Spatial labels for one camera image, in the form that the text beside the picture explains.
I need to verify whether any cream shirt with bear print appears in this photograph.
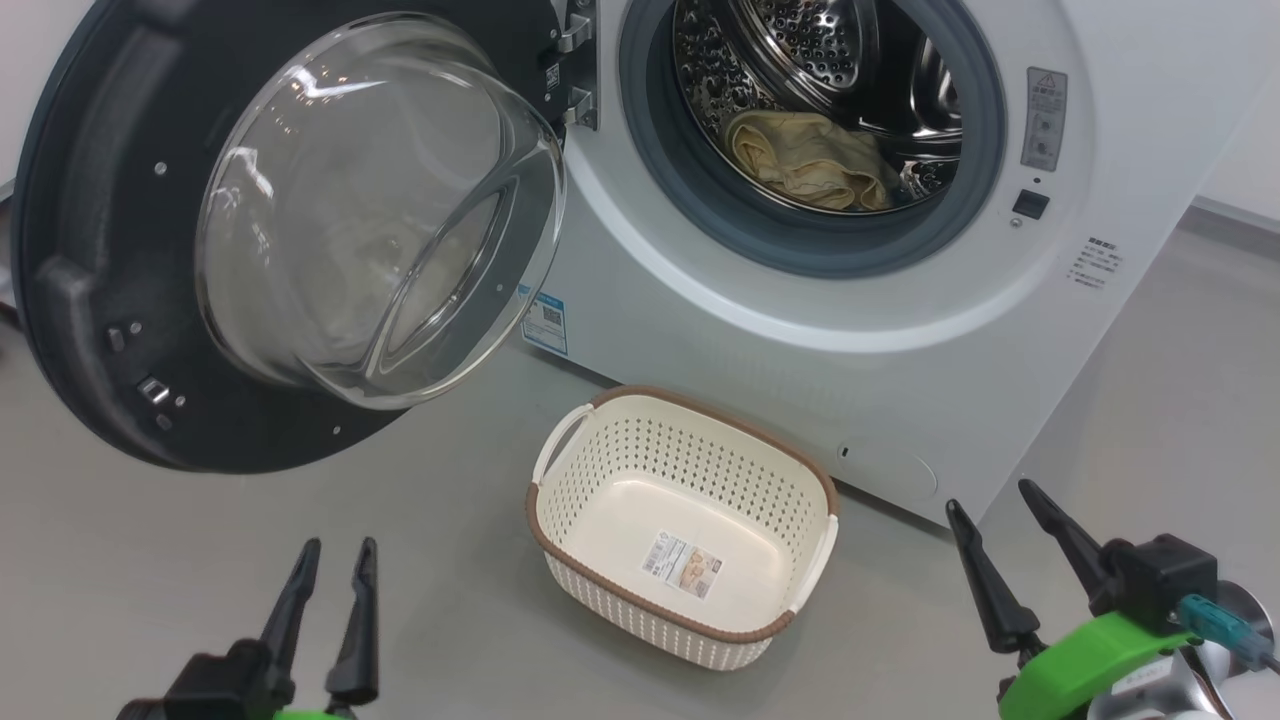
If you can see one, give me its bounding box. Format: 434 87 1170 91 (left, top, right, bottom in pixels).
724 110 883 193

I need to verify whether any steel washing machine drum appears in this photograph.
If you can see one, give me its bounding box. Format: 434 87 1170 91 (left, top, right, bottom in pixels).
672 0 964 214

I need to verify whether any grey warning sticker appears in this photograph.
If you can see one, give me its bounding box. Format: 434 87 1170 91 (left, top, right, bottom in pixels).
1020 66 1069 173

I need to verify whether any washing machine glass door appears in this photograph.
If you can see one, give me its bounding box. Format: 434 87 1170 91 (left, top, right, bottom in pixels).
12 0 601 475

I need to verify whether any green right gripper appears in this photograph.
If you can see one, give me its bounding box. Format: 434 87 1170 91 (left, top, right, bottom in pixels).
944 478 1202 720

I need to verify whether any blue energy label sticker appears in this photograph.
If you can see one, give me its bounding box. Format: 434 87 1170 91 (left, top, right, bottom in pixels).
519 284 569 358

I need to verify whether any cream laundry basket brown rim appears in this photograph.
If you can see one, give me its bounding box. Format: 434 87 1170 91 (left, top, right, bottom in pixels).
524 384 842 673

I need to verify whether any paper basket product label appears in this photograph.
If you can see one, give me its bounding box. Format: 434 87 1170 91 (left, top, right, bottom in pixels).
640 530 724 601

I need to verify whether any white front-load washing machine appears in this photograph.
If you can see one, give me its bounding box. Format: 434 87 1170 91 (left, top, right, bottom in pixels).
515 0 1239 529

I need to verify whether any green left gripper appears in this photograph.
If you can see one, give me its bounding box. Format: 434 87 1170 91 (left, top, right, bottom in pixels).
257 537 381 720

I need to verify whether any teal plug right camera cable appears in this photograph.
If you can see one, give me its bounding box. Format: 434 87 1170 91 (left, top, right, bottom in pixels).
1177 594 1280 673

